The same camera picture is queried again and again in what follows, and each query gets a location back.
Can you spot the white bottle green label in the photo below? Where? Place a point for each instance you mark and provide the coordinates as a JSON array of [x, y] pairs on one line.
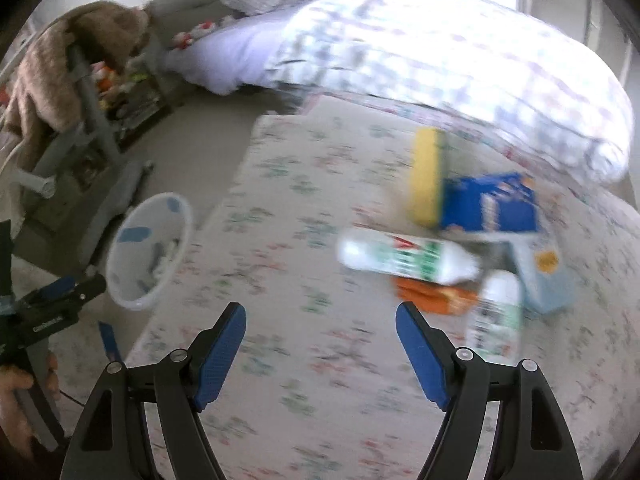
[[495, 315], [400, 255]]

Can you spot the person's left hand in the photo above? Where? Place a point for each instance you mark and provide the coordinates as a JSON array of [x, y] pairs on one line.
[[12, 405]]

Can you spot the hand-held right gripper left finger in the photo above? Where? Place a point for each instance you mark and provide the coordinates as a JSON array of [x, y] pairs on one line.
[[220, 355]]

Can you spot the floral mattress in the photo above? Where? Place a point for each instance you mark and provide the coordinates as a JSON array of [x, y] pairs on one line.
[[325, 185]]

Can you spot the grey wheeled chair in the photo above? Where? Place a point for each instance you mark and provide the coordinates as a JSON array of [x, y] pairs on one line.
[[110, 195]]

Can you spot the orange wrapper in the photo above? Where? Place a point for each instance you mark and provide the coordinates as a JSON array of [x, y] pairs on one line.
[[430, 300]]

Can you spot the checkered duvet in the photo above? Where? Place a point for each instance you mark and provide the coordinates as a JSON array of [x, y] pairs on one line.
[[450, 60]]

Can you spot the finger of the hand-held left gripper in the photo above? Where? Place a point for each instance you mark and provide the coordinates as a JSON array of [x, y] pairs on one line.
[[50, 291], [87, 287]]

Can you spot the light blue packet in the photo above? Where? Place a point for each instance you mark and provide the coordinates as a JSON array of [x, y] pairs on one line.
[[547, 275]]

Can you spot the white plastic trash bin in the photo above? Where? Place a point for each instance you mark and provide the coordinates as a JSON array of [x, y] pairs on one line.
[[145, 215]]

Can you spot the brown fleece blanket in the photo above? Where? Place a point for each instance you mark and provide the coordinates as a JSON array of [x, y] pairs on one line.
[[45, 70]]

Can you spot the yellow sponge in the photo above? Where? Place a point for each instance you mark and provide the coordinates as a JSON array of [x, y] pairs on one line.
[[425, 175]]

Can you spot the toy shelf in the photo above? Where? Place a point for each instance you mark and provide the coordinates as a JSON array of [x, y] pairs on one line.
[[135, 105]]

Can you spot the white and red plush toy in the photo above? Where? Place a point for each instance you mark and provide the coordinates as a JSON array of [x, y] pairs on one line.
[[204, 26]]

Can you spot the blue flat object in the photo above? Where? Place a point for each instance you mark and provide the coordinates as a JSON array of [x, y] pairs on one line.
[[110, 341]]

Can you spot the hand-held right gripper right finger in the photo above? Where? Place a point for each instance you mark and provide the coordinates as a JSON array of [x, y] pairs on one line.
[[420, 355]]

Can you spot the blue cardboard box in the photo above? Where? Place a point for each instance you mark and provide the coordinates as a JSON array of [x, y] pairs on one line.
[[490, 205]]

